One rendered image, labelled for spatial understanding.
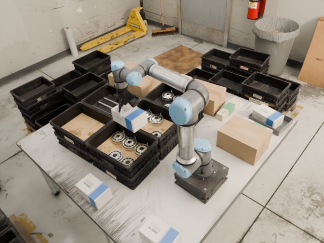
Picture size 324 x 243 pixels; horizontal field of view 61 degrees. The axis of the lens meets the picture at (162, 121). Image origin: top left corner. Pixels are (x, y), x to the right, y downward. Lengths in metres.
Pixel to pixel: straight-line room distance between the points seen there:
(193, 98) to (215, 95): 1.03
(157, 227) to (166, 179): 0.40
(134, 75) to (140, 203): 0.79
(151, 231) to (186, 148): 0.48
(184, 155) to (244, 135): 0.61
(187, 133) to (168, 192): 0.57
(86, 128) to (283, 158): 1.97
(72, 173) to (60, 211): 0.79
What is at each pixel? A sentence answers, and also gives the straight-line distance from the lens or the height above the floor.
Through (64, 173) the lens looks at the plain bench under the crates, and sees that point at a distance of 2.08.
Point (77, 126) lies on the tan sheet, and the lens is 2.21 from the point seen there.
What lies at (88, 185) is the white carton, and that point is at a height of 0.79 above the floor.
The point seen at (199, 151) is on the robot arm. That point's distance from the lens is 1.59.
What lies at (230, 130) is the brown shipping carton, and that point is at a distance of 1.98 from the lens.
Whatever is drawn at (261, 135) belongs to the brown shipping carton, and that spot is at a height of 0.86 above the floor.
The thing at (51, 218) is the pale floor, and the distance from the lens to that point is 2.78.
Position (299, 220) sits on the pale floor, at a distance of 2.69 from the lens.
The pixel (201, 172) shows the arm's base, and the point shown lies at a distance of 1.73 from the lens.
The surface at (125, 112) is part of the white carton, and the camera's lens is 1.73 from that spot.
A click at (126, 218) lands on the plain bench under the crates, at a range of 1.75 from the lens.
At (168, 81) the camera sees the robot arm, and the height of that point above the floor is 1.41.
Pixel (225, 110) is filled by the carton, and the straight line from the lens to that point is 2.31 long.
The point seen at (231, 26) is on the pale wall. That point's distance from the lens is 4.88.
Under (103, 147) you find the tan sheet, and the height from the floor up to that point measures 0.83.
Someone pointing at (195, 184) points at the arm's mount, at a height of 0.80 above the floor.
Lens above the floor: 2.19
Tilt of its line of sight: 40 degrees down
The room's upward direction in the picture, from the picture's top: 5 degrees counter-clockwise
